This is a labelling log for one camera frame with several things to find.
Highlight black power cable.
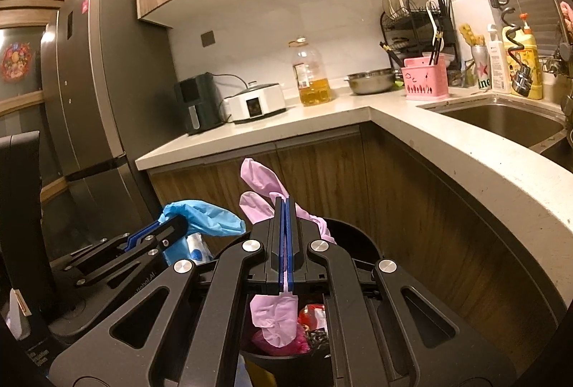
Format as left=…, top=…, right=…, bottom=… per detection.
left=212, top=73, right=250, bottom=122

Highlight coiled faucet sprayer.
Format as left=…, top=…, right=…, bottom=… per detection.
left=492, top=0, right=536, bottom=98

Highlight red white wrapper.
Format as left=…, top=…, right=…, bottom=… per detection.
left=297, top=303, right=331, bottom=333

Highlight wooden glass door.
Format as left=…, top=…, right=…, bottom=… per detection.
left=0, top=0, right=69, bottom=202

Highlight steel sink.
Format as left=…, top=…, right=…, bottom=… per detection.
left=418, top=95, right=573, bottom=174

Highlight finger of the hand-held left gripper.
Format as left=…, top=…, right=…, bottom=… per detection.
left=71, top=214, right=189, bottom=268
left=78, top=241, right=162, bottom=286

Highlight black dish rack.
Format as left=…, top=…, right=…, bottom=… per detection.
left=380, top=0, right=463, bottom=77

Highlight yellow scrubber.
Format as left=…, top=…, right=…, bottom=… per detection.
left=459, top=23, right=487, bottom=49

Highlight grey refrigerator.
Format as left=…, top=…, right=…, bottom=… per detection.
left=40, top=0, right=178, bottom=245

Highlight steel bowl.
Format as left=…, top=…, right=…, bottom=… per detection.
left=344, top=68, right=399, bottom=96

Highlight red door decoration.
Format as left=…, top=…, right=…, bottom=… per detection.
left=0, top=42, right=35, bottom=82

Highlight pink cloth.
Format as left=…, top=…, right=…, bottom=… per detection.
left=559, top=1, right=573, bottom=46

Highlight yellow detergent bottle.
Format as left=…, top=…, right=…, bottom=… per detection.
left=501, top=13, right=544, bottom=101

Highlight wooden lower cabinet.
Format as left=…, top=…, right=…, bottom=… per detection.
left=149, top=122, right=570, bottom=375

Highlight black trash bin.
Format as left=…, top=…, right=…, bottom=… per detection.
left=214, top=214, right=382, bottom=387

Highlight white pump bottle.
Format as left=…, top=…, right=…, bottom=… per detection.
left=486, top=24, right=512, bottom=95

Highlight black chopsticks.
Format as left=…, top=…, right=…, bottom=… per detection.
left=427, top=26, right=445, bottom=66

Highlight pink utensil holder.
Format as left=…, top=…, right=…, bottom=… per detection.
left=400, top=54, right=450, bottom=102

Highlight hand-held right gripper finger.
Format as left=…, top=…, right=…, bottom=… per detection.
left=286, top=197, right=517, bottom=387
left=49, top=197, right=286, bottom=387

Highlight black air fryer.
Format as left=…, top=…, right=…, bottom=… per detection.
left=174, top=72, right=225, bottom=135

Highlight blue rubber glove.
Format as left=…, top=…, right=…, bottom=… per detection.
left=157, top=199, right=246, bottom=238

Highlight green beer can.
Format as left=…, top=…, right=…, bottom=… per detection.
left=470, top=45, right=492, bottom=93

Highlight cooking oil bottle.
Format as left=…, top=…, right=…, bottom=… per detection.
left=288, top=37, right=333, bottom=107

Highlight white slow cooker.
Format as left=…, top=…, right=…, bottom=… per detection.
left=222, top=81, right=288, bottom=124

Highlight pink rubber glove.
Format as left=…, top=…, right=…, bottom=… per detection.
left=239, top=157, right=337, bottom=348

